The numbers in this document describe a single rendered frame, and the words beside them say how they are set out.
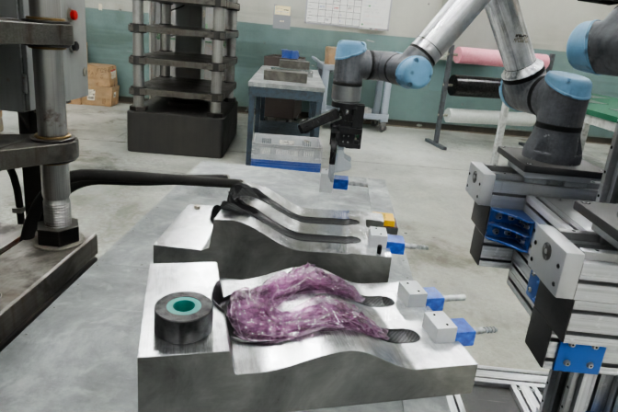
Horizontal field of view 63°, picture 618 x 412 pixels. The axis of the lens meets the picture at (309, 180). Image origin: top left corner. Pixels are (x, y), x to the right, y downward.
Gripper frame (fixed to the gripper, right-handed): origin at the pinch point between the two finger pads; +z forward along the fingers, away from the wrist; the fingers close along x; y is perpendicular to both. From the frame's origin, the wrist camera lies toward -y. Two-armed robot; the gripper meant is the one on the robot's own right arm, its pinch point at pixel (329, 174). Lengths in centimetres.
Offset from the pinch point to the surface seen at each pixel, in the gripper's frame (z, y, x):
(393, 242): 4.6, 14.8, -31.3
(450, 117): 57, 146, 509
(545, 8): -89, 284, 642
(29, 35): -32, -62, -32
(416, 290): 7, 18, -47
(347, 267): 9.2, 5.3, -36.0
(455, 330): 7, 23, -59
